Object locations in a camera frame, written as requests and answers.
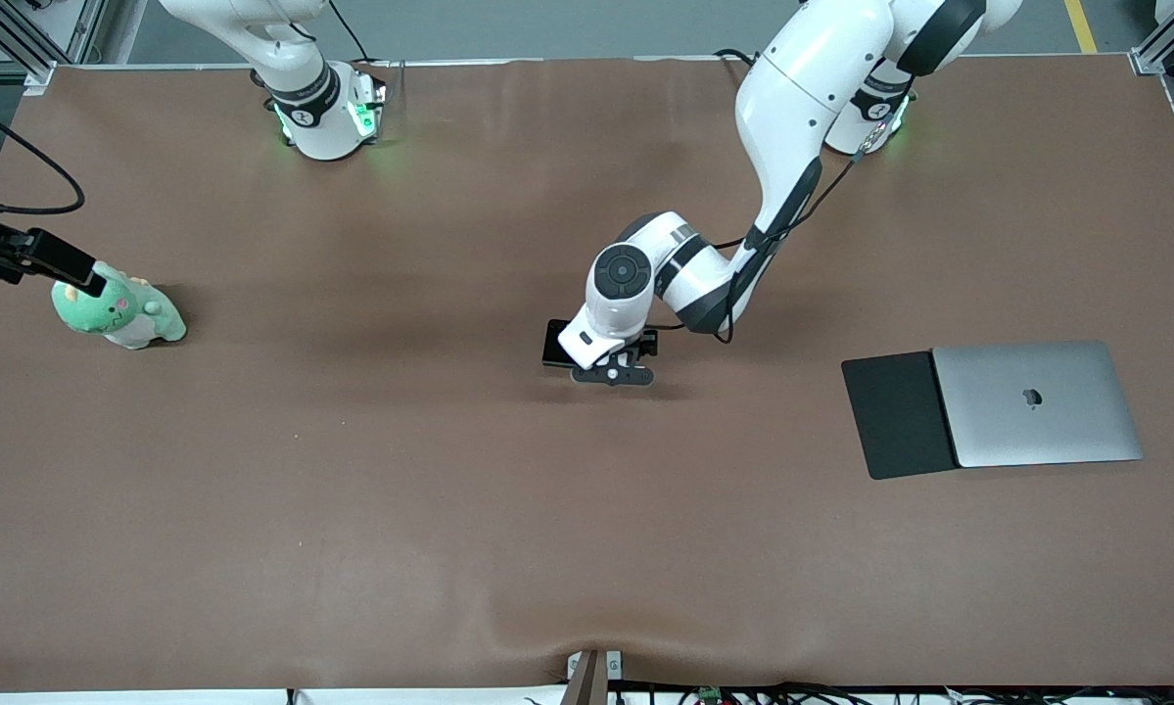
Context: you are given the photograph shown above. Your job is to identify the black smartphone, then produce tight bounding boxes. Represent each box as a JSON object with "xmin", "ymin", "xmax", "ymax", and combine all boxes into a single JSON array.
[{"xmin": 541, "ymin": 318, "xmax": 582, "ymax": 369}]

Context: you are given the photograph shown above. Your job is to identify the black mouse pad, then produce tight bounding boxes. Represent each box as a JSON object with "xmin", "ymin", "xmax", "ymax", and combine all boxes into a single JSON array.
[{"xmin": 840, "ymin": 350, "xmax": 962, "ymax": 481}]

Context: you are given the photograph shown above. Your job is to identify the green plush dinosaur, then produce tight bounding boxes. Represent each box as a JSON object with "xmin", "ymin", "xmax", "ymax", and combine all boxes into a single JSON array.
[{"xmin": 51, "ymin": 259, "xmax": 188, "ymax": 351}]

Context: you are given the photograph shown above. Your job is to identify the brown table cover mat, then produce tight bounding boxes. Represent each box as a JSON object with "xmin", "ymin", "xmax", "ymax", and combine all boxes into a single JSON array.
[{"xmin": 0, "ymin": 56, "xmax": 1174, "ymax": 691}]

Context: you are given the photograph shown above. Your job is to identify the silver closed laptop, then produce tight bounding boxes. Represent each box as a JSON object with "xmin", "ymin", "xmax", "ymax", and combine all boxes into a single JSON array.
[{"xmin": 931, "ymin": 340, "xmax": 1144, "ymax": 469}]

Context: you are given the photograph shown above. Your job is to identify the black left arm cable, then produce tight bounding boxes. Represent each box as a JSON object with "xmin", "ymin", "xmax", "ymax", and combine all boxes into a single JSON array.
[{"xmin": 712, "ymin": 157, "xmax": 858, "ymax": 346}]

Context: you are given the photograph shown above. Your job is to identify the silver mount bracket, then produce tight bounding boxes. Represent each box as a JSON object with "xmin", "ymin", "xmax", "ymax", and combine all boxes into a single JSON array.
[{"xmin": 565, "ymin": 649, "xmax": 625, "ymax": 682}]

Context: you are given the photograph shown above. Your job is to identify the brown camera mount pole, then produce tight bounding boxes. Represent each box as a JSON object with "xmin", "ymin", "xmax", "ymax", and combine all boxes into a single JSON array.
[{"xmin": 567, "ymin": 650, "xmax": 609, "ymax": 705}]

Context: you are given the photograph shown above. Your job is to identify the black right arm base cable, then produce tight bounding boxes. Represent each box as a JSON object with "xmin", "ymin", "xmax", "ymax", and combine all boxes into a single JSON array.
[{"xmin": 327, "ymin": 0, "xmax": 406, "ymax": 70}]

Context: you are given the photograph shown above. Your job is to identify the black tangled cables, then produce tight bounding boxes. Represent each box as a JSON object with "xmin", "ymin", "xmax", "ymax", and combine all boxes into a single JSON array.
[{"xmin": 523, "ymin": 681, "xmax": 1174, "ymax": 705}]

